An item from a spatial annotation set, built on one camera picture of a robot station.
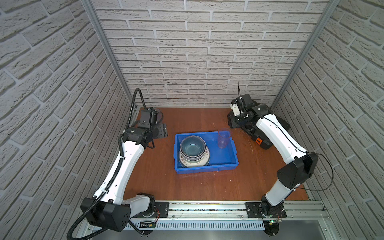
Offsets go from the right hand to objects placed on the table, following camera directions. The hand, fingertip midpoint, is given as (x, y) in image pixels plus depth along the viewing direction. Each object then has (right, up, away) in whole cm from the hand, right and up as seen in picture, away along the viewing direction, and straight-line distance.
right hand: (234, 121), depth 81 cm
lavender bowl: (-23, -21, -2) cm, 31 cm away
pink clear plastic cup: (-3, -9, +13) cm, 17 cm away
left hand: (-41, -3, -6) cm, 41 cm away
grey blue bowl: (-23, -16, +7) cm, 29 cm away
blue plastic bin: (-6, -24, +11) cm, 27 cm away
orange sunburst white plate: (-18, -25, +6) cm, 32 cm away
